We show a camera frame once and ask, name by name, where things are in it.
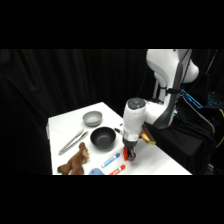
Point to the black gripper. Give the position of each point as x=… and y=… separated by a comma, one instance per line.
x=130, y=142

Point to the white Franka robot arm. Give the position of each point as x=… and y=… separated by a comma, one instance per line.
x=166, y=100

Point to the black bowl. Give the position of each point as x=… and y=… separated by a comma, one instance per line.
x=103, y=137

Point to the grey metal bowl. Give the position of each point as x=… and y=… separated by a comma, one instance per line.
x=92, y=118

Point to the red and white marker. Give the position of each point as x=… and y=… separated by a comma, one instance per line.
x=117, y=170

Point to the white table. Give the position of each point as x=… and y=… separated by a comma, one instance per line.
x=153, y=160

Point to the blue and white marker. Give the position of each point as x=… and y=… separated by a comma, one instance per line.
x=110, y=160

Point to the light blue object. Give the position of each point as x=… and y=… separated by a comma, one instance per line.
x=95, y=171

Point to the brown plush toy animal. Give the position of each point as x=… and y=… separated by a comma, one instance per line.
x=77, y=161

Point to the black cloth-covered robot stand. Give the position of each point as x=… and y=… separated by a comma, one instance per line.
x=186, y=140

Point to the silver metal tongs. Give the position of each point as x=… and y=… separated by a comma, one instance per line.
x=73, y=141

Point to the blue-lit device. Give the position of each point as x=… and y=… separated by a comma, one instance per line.
x=191, y=98

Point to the black curtain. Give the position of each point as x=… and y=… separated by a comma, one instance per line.
x=43, y=100

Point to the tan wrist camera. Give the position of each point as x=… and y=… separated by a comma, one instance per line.
x=148, y=137

